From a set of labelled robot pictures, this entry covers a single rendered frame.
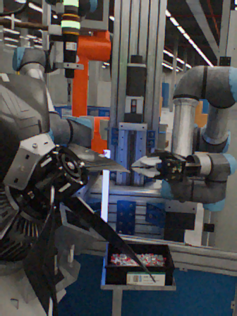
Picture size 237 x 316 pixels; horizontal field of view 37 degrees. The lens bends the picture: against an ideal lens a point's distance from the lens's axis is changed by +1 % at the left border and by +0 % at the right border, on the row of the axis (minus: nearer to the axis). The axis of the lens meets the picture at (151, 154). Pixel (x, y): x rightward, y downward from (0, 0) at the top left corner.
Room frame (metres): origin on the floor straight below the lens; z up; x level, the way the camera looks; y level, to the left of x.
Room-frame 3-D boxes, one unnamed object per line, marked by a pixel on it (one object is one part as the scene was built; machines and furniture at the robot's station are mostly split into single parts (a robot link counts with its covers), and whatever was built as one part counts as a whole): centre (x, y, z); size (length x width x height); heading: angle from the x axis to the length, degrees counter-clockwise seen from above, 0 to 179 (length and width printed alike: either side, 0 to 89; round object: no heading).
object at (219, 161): (1.18, -0.23, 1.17); 0.11 x 0.08 x 0.09; 117
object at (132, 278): (1.09, 0.02, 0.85); 0.22 x 0.17 x 0.07; 96
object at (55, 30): (0.92, 0.23, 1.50); 0.09 x 0.07 x 0.10; 115
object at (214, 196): (1.18, -0.21, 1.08); 0.11 x 0.08 x 0.11; 83
